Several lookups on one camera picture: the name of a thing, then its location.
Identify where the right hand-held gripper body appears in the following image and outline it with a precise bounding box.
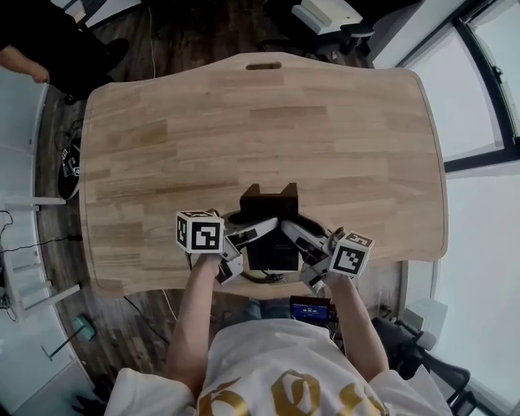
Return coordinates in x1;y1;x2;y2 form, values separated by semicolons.
298;218;375;294

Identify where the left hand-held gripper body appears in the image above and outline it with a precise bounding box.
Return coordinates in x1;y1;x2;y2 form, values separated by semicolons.
175;208;245;287

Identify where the person's left forearm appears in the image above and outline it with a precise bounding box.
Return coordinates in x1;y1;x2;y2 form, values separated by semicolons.
164;253;217;392

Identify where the person's right forearm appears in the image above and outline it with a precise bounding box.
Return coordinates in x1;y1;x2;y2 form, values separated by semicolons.
323;271;390;384

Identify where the small monitor with blue screen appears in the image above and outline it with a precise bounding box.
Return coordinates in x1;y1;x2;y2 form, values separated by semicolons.
288;296;337;327

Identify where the person's blue jeans leg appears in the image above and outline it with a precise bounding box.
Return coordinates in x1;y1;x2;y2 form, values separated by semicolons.
247;298;293;323

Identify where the black mesh office chair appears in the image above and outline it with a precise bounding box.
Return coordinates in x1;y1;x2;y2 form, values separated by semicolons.
371;298;479;416

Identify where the white shirt with gold print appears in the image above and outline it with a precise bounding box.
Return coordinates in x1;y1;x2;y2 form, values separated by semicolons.
103;318;453;416

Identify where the teal floor squeegee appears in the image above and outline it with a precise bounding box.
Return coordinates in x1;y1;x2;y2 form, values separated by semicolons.
40;314;98;362

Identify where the black white-rimmed bag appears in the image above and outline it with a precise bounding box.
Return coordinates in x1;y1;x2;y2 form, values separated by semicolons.
56;136;85;202

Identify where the white flat box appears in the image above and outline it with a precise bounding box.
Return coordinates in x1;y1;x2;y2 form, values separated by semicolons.
291;0;364;38

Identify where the white power cable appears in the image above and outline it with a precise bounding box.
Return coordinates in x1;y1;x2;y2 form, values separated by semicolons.
161;288;180;323

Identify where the black floor cable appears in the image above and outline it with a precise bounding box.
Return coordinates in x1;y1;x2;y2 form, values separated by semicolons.
0;233;83;254

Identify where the black window frame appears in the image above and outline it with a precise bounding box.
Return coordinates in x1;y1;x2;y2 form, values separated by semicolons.
396;0;520;175

